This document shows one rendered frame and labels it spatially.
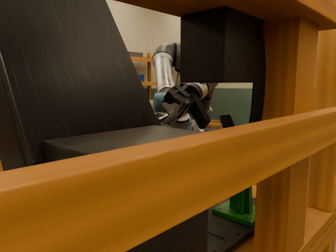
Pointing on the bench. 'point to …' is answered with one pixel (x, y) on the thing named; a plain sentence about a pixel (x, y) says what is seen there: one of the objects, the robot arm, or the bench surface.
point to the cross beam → (148, 184)
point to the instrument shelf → (250, 9)
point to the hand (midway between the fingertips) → (165, 125)
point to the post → (287, 49)
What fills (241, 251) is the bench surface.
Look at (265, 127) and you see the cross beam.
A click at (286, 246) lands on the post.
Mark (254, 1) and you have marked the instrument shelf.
